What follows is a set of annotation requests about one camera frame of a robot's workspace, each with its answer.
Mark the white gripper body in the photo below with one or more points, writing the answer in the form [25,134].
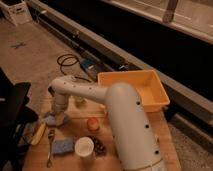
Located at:
[59,118]

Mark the light blue towel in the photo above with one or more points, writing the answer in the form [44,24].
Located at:
[49,119]

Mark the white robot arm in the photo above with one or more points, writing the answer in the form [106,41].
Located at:
[134,139]

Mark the green plastic cup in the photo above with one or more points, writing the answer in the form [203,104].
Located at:
[79,99]

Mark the dark brown cup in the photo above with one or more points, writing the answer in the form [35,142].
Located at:
[51,91]

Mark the white paper cup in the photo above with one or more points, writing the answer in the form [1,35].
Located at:
[84,147]

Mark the metal fork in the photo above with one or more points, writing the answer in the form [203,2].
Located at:
[51,136]

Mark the yellow banana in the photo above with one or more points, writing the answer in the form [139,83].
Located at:
[38,135]

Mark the blue sponge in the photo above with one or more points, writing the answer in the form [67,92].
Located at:
[63,146]

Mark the orange round toy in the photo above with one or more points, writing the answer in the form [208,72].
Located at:
[93,124]

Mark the black chair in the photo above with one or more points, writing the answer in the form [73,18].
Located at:
[14,115]

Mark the dark grape bunch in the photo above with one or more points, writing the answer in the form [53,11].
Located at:
[99,148]

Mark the blue power device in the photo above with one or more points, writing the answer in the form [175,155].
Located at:
[86,64]

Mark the yellow plastic bin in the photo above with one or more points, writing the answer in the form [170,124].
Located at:
[146,82]

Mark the white cardboard box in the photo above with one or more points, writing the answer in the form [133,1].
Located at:
[17,14]

